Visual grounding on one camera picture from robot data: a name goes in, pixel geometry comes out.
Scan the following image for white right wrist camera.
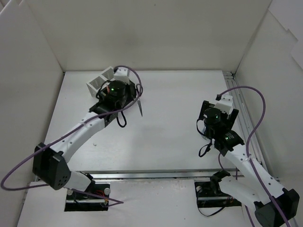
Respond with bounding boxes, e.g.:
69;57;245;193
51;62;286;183
214;94;233;115

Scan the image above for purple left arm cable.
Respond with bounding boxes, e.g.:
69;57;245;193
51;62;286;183
0;65;143;205

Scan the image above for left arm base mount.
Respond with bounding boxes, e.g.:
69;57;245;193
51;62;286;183
64;183;111;212

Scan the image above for white mesh double container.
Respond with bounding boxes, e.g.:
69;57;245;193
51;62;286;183
86;67;114;97

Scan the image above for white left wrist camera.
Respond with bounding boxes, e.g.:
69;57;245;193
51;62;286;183
114;67;130;84

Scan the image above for black handled scissors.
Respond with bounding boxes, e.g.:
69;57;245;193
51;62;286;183
137;98;143;117

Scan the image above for aluminium side rail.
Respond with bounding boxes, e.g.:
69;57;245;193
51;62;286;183
220;85;300;227

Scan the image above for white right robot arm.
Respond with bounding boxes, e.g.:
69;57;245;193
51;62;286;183
197;96;300;227

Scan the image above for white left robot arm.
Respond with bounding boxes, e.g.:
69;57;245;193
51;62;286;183
32;80;140;199

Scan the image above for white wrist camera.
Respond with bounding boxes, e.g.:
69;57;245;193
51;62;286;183
214;94;233;115
114;67;130;84

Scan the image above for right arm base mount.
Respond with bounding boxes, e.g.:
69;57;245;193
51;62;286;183
195;181;241;208

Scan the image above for aluminium front rail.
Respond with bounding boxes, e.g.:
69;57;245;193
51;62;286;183
79;168;221;181

